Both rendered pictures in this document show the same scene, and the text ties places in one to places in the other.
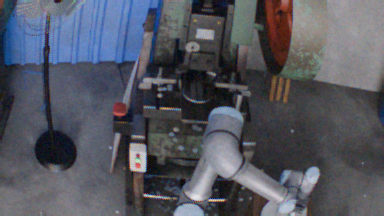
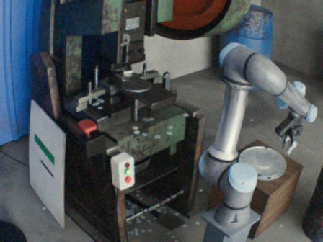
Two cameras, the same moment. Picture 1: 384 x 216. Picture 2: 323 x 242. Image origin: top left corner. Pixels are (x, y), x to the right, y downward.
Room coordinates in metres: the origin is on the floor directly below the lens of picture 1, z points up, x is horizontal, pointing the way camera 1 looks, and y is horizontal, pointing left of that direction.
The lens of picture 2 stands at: (0.55, 0.84, 1.44)
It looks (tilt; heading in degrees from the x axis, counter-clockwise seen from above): 28 degrees down; 321
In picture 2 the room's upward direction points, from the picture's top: 3 degrees clockwise
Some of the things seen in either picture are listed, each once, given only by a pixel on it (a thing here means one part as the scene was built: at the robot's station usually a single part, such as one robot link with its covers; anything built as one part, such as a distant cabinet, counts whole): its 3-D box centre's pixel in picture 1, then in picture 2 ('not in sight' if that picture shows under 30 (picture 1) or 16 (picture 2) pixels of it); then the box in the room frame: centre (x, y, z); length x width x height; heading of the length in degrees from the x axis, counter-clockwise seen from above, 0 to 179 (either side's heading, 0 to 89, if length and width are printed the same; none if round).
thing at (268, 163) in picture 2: (285, 213); (263, 161); (1.45, -0.57, 0.37); 0.29 x 0.29 x 0.01
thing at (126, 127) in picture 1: (123, 132); (93, 154); (1.67, 0.28, 0.62); 0.10 x 0.06 x 0.20; 97
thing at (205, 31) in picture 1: (204, 33); (125, 27); (1.89, 0.00, 1.04); 0.17 x 0.15 x 0.30; 7
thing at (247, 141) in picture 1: (241, 113); (140, 114); (2.10, -0.25, 0.45); 0.92 x 0.12 x 0.90; 7
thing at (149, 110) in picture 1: (194, 92); (117, 99); (1.93, 0.00, 0.68); 0.45 x 0.30 x 0.06; 97
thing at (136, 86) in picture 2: (196, 112); (143, 103); (1.76, -0.02, 0.72); 0.25 x 0.14 x 0.14; 7
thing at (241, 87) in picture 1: (234, 81); (145, 73); (1.95, -0.17, 0.76); 0.17 x 0.06 x 0.10; 97
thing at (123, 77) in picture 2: (196, 78); (118, 82); (1.93, 0.00, 0.76); 0.15 x 0.09 x 0.05; 97
